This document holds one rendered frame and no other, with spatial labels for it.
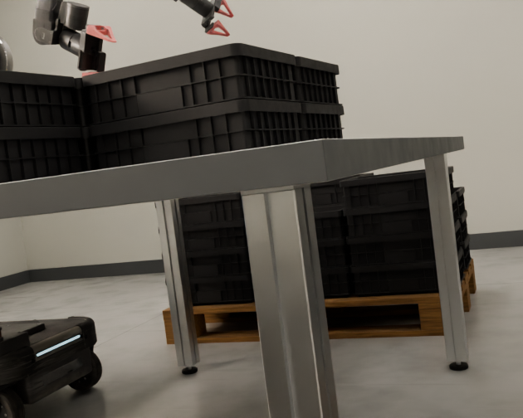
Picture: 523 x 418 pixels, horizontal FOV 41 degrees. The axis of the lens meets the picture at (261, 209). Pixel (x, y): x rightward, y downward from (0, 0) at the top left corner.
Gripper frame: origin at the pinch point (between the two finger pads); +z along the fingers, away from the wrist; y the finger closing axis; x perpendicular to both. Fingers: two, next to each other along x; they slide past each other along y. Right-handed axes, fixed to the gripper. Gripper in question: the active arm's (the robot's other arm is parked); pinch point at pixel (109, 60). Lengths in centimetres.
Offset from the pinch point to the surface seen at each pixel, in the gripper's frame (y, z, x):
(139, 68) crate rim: -6.5, 28.0, 12.9
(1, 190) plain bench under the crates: -8, 77, 68
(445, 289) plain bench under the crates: 49, 70, -79
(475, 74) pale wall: 24, -50, -308
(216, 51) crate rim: -14.7, 43.8, 7.2
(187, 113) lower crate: -1.2, 41.7, 10.1
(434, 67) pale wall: 27, -74, -299
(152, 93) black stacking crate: -2.4, 32.2, 11.9
